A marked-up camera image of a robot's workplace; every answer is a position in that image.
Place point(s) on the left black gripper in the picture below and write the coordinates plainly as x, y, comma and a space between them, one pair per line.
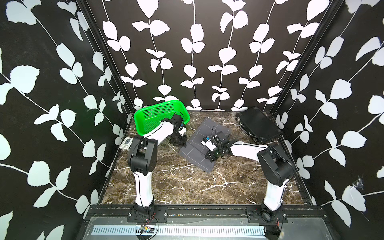
183, 142

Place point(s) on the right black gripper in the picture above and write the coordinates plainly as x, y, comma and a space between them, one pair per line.
210, 157

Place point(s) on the dark grey grid pillowcase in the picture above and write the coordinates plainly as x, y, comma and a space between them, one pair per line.
195, 152

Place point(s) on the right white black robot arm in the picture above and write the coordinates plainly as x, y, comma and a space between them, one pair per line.
273, 159

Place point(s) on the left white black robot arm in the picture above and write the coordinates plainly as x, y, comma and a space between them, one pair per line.
143, 157

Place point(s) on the green plastic basket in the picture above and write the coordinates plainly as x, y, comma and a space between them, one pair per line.
148, 118

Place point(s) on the black hard case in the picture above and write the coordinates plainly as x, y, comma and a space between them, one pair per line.
258, 126

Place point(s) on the small white remote device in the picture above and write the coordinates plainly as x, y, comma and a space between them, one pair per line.
126, 143

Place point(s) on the white perforated strip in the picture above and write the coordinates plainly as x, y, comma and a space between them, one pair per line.
190, 231

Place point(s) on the small green circuit board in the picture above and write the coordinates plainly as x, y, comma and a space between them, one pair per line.
146, 230

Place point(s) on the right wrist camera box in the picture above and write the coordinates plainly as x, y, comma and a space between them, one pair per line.
214, 142

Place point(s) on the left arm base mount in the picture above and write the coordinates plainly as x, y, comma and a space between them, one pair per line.
157, 214

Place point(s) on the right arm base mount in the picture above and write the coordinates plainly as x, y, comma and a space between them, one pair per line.
264, 216

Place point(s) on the black front mounting rail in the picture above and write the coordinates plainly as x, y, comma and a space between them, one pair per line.
203, 211

